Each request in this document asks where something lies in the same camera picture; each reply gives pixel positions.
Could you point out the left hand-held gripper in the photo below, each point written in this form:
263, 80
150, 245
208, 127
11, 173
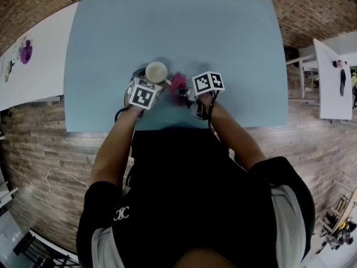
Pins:
143, 95

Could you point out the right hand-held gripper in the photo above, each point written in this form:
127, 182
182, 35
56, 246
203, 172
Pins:
207, 82

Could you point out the pink cloth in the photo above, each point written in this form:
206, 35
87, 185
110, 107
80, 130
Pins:
178, 81

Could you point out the white cup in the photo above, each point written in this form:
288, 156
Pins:
155, 71

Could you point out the person's left forearm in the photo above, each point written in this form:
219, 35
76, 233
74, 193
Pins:
114, 152

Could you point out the person's right forearm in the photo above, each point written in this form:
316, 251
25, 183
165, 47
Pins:
237, 141

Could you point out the purple crumpled cloth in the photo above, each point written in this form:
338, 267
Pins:
27, 53

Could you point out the person's black and grey shirt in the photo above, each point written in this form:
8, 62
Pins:
195, 205

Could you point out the pile of small trinkets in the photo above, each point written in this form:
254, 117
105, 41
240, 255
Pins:
9, 70

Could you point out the white desk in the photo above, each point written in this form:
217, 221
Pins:
334, 93

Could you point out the dark drink bottle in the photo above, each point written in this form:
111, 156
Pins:
337, 63

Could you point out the black elongated insole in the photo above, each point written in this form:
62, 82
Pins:
342, 82

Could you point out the yellow-green bag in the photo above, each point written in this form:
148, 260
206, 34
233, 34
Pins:
353, 78

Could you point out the black metal rack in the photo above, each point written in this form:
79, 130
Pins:
42, 253

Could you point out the light wooden rack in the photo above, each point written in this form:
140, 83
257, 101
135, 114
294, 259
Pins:
341, 205

